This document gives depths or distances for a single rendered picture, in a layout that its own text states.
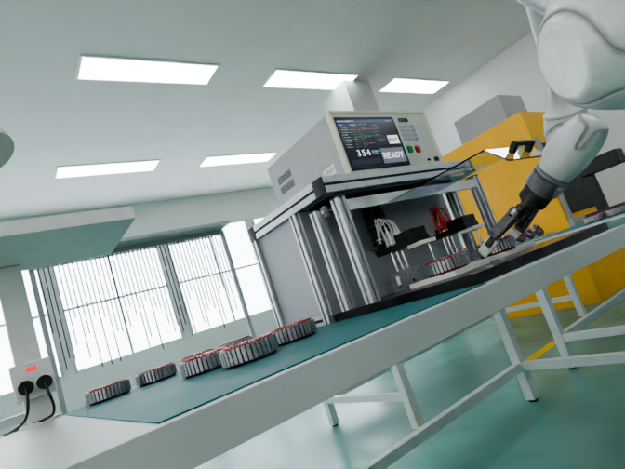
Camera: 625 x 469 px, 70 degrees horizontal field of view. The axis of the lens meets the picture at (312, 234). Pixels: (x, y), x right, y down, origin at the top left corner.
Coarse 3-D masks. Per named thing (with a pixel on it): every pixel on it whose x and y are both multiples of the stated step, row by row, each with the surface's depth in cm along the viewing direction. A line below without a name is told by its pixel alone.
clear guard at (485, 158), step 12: (480, 156) 128; (492, 156) 134; (504, 156) 120; (516, 156) 122; (528, 156) 124; (540, 156) 129; (456, 168) 134; (468, 168) 141; (480, 168) 148; (432, 180) 139; (444, 180) 146; (456, 180) 153
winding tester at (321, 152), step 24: (408, 120) 147; (312, 144) 136; (336, 144) 127; (408, 144) 143; (432, 144) 151; (288, 168) 147; (312, 168) 138; (336, 168) 129; (360, 168) 127; (384, 168) 133; (288, 192) 150
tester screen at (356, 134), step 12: (336, 120) 128; (348, 120) 131; (360, 120) 134; (372, 120) 137; (384, 120) 140; (348, 132) 129; (360, 132) 132; (372, 132) 135; (384, 132) 138; (396, 132) 142; (348, 144) 128; (360, 144) 130; (372, 144) 133; (384, 144) 136; (396, 144) 140; (372, 156) 132
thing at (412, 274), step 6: (402, 270) 123; (408, 270) 124; (414, 270) 125; (390, 276) 126; (402, 276) 122; (408, 276) 123; (414, 276) 124; (420, 276) 126; (396, 282) 124; (402, 282) 122; (408, 282) 122; (414, 282) 123; (396, 288) 124; (402, 288) 123; (408, 288) 122
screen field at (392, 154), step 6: (384, 150) 136; (390, 150) 137; (396, 150) 139; (402, 150) 140; (384, 156) 135; (390, 156) 136; (396, 156) 138; (402, 156) 139; (384, 162) 134; (390, 162) 135
